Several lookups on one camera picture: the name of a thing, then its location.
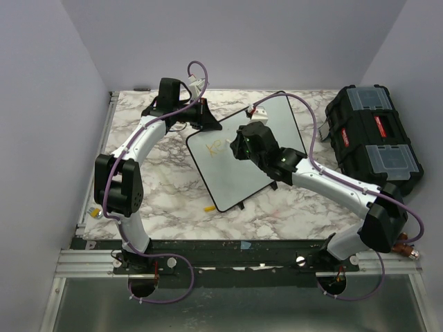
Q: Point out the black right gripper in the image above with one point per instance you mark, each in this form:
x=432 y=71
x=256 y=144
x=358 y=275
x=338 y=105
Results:
x=237 y=144

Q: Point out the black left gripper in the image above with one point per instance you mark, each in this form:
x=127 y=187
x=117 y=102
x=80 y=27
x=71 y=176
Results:
x=205 y=120

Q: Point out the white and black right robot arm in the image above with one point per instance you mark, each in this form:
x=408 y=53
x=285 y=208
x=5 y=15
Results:
x=380 y=209

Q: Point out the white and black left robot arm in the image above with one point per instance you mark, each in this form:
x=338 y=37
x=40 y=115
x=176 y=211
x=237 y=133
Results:
x=118 y=185

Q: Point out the blue tape piece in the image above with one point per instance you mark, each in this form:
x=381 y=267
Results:
x=245 y=245

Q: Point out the black plastic toolbox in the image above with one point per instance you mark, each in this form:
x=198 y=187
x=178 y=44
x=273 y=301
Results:
x=369 y=140

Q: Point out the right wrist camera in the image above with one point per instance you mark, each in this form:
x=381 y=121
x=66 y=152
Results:
x=257 y=114

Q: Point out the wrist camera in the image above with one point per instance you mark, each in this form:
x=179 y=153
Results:
x=257 y=114
x=196 y=86

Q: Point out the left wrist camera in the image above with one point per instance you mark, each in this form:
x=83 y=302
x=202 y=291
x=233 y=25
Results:
x=196 y=86

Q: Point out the aluminium frame profile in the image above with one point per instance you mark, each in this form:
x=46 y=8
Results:
x=57 y=287

